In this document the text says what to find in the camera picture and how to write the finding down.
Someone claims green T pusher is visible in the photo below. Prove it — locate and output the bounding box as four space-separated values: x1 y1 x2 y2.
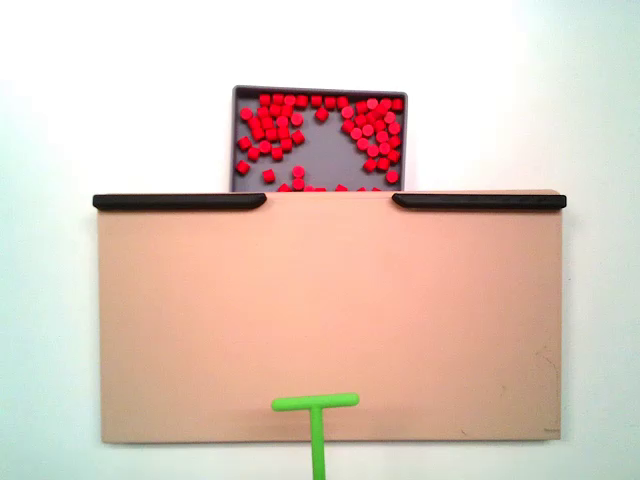
271 392 361 480

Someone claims grey rectangular container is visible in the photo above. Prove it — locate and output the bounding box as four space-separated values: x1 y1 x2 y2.
229 84 409 193

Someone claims tan rectangular board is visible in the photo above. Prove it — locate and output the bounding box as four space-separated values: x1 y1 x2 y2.
94 188 564 445

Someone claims black edge rail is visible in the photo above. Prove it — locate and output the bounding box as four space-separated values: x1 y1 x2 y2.
391 192 568 211
92 193 268 211

